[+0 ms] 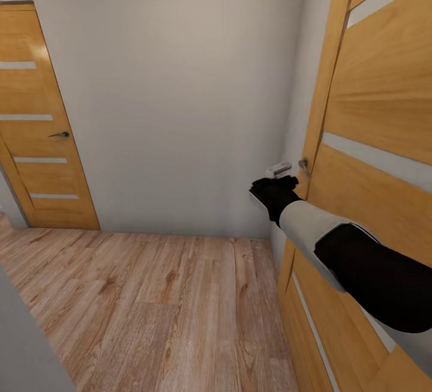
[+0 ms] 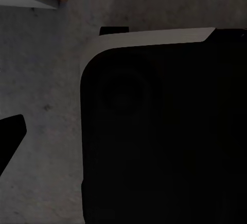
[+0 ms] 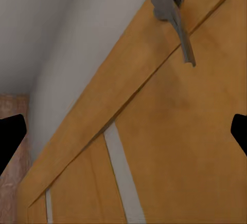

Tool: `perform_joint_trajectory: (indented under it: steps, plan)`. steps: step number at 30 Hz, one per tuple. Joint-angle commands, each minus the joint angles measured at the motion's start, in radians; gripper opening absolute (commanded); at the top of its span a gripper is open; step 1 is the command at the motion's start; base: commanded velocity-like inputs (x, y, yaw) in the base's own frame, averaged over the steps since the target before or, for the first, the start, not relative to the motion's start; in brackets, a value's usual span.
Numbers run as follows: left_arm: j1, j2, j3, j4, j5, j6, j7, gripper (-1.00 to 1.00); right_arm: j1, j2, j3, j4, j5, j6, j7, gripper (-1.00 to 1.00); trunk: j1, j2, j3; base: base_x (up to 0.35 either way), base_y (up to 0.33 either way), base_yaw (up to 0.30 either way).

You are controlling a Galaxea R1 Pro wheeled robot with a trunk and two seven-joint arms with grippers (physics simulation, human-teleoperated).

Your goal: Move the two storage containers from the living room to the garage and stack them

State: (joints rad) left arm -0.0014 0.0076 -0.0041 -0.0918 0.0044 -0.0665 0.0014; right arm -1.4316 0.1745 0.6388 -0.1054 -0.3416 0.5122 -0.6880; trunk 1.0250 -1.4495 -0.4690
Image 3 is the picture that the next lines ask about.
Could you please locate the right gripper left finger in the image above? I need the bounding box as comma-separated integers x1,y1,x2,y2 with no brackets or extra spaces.
0,114,27,175

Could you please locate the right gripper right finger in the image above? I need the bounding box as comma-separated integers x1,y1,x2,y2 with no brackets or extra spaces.
231,114,247,155

